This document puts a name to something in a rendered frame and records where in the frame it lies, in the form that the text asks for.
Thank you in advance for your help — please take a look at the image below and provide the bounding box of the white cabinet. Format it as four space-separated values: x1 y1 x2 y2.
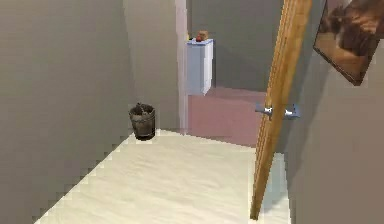
186 38 215 97

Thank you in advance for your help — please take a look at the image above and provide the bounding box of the dark grey waste bin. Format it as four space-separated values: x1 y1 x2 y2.
128 102 157 141

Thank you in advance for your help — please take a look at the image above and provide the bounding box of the brown wooden room door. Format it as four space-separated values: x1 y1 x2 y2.
249 0 314 221

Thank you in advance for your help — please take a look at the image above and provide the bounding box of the grey door handle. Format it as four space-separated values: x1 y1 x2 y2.
255 102 301 121

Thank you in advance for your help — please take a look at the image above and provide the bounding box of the brown framed wall picture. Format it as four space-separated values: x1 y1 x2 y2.
312 0 384 87

